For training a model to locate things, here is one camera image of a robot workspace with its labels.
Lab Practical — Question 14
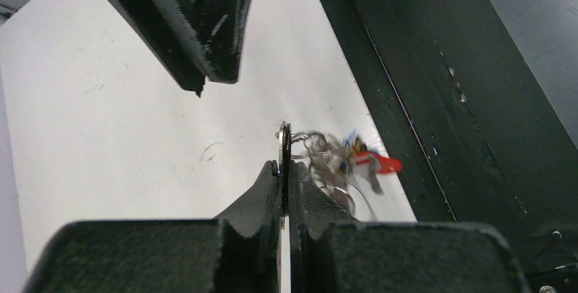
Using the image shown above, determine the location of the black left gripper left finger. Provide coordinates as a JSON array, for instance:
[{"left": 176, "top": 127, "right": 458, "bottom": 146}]
[{"left": 25, "top": 161, "right": 282, "bottom": 292}]

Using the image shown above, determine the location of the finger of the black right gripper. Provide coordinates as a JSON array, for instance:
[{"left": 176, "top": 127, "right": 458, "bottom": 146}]
[{"left": 107, "top": 0, "right": 251, "bottom": 95}]

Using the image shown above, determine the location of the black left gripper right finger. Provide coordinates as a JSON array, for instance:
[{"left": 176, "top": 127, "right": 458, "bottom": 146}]
[{"left": 288, "top": 162, "right": 529, "bottom": 292}]

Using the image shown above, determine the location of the black tag key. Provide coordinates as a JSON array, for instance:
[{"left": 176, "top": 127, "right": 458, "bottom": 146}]
[{"left": 277, "top": 121, "right": 292, "bottom": 179}]

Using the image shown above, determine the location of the red tag key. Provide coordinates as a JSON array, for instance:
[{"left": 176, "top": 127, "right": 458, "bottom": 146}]
[{"left": 353, "top": 151, "right": 403, "bottom": 174}]

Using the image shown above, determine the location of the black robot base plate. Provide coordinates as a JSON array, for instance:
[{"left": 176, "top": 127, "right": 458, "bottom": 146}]
[{"left": 320, "top": 0, "right": 577, "bottom": 292}]

